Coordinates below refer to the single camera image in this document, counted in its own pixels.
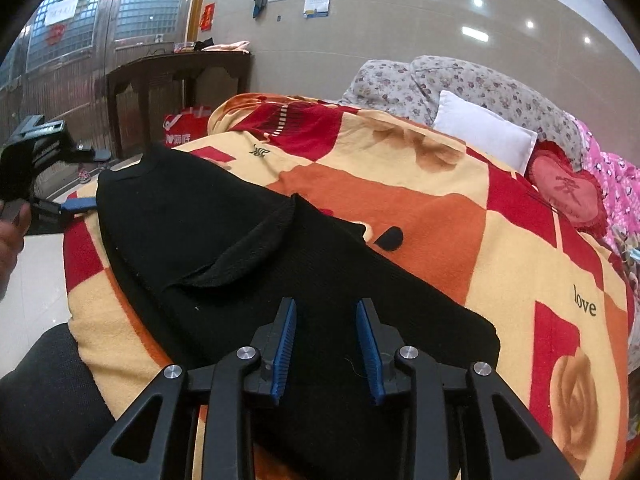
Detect white paper door notice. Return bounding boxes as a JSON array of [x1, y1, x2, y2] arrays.
[[44, 0, 81, 26]]

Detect grey floral quilt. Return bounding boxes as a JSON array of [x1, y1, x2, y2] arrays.
[[340, 55, 593, 171]]

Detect dark wooden table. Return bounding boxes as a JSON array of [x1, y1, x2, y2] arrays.
[[105, 51, 253, 161]]

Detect pink cloth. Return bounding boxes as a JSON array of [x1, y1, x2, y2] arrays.
[[202, 40, 251, 55]]

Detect white pillow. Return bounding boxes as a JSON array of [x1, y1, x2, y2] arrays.
[[432, 90, 538, 176]]

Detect black pants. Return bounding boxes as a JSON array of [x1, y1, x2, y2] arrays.
[[95, 147, 502, 480]]

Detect red orange printed blanket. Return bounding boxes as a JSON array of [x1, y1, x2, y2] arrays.
[[62, 92, 638, 480]]

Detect pink penguin-print quilt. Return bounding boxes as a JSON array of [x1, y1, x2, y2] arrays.
[[575, 120, 640, 281]]

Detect red heart-shaped cushion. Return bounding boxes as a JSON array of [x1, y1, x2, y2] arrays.
[[525, 140, 608, 236]]

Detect red shopping bag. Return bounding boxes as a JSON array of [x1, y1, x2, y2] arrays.
[[162, 105, 221, 148]]

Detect metal grille door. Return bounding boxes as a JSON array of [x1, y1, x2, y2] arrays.
[[0, 0, 201, 161]]

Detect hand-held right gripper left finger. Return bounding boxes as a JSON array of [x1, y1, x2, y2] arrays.
[[71, 296, 298, 480]]

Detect person's left hand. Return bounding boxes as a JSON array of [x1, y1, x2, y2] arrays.
[[0, 204, 32, 303]]

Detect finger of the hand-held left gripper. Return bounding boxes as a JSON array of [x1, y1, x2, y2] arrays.
[[30, 197, 99, 222], [61, 144, 112, 162]]

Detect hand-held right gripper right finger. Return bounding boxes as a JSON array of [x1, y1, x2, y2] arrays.
[[354, 297, 581, 480]]

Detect person's leg dark trousers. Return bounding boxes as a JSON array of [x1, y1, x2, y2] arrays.
[[0, 322, 118, 480]]

